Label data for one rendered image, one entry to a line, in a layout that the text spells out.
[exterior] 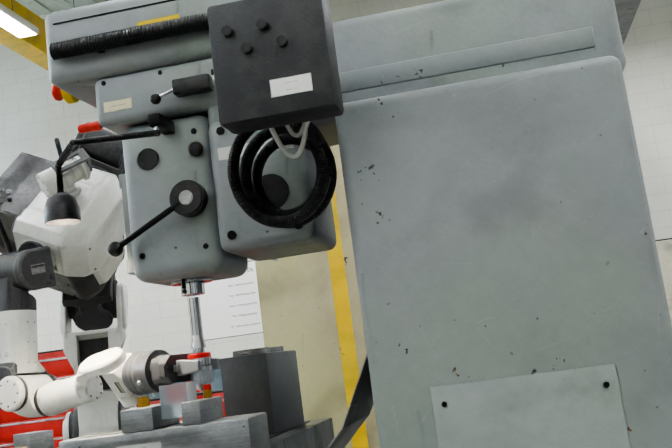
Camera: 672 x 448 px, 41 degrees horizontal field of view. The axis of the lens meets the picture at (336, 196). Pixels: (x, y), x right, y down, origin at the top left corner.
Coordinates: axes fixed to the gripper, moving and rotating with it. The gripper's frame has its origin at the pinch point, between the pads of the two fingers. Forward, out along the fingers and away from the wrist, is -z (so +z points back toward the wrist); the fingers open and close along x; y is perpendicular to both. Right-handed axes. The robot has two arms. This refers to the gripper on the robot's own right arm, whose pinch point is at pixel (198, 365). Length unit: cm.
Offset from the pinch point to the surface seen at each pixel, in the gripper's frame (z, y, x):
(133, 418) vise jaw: -4.5, 7.9, -22.1
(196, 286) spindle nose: -2.6, -15.6, -1.2
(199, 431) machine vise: -14.9, 11.5, -16.7
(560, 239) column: -75, -13, 9
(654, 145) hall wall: 144, -194, 926
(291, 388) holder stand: 13.1, 7.9, 45.1
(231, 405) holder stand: 17.7, 9.7, 27.7
